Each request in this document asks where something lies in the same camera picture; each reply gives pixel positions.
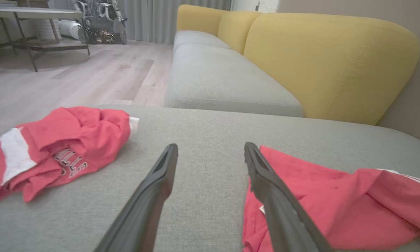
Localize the red basketball shorts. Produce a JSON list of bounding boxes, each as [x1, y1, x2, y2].
[[0, 106, 140, 203]]

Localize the white cylinder appliance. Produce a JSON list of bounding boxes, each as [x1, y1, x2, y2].
[[58, 19, 82, 39]]

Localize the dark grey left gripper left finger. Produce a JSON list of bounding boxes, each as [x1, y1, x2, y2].
[[94, 143, 179, 252]]

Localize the grey pleated curtain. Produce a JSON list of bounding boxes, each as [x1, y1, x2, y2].
[[117, 0, 232, 45]]

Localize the narrow yellow sofa backrest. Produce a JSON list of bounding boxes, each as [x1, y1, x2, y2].
[[217, 11, 263, 55]]

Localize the yellow end sofa backrest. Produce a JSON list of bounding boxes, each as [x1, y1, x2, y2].
[[176, 4, 230, 37]]

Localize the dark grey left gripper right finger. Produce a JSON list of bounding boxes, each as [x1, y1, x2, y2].
[[244, 142, 334, 252]]

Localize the grey table with metal legs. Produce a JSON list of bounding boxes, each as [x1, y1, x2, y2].
[[0, 7, 91, 73]]

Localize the white ribbed container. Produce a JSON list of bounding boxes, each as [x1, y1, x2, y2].
[[31, 19, 62, 41]]

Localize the grey sofa seat cushion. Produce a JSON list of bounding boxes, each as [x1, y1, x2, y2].
[[164, 43, 305, 118], [173, 30, 232, 54]]

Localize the black white background robot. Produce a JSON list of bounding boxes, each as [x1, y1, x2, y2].
[[73, 0, 128, 45]]

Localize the red basketball jersey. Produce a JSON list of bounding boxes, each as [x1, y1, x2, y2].
[[242, 145, 420, 252]]

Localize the large yellow sofa backrest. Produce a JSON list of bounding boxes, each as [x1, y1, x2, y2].
[[243, 13, 420, 126]]

